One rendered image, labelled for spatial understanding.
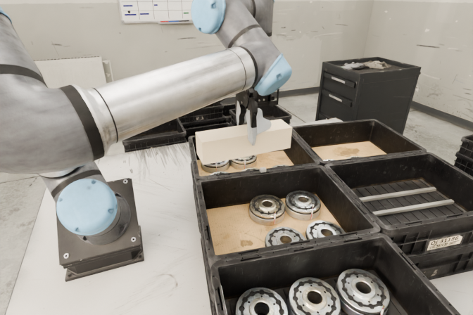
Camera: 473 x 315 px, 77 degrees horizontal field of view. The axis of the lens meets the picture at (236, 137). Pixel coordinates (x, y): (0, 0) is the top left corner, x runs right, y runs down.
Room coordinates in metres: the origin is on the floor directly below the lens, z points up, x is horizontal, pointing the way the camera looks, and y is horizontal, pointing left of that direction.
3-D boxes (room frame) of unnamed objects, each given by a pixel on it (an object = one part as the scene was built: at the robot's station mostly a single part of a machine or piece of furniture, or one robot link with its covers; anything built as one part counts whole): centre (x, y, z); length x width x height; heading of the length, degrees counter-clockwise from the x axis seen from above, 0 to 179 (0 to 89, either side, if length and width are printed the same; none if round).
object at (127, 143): (1.82, 0.57, 0.37); 0.40 x 0.30 x 0.45; 111
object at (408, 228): (0.70, -0.50, 0.92); 0.40 x 0.30 x 0.02; 102
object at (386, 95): (2.41, -1.08, 0.45); 0.60 x 0.45 x 0.90; 111
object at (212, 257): (0.61, -0.11, 0.92); 0.40 x 0.30 x 0.02; 102
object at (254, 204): (0.69, -0.09, 0.86); 0.10 x 0.10 x 0.01
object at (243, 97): (0.69, -0.05, 1.23); 0.09 x 0.08 x 0.12; 111
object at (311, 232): (0.57, -0.23, 0.86); 0.10 x 0.10 x 0.01
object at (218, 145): (0.68, -0.02, 1.07); 0.24 x 0.06 x 0.06; 111
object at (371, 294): (0.41, -0.26, 0.86); 0.05 x 0.05 x 0.01
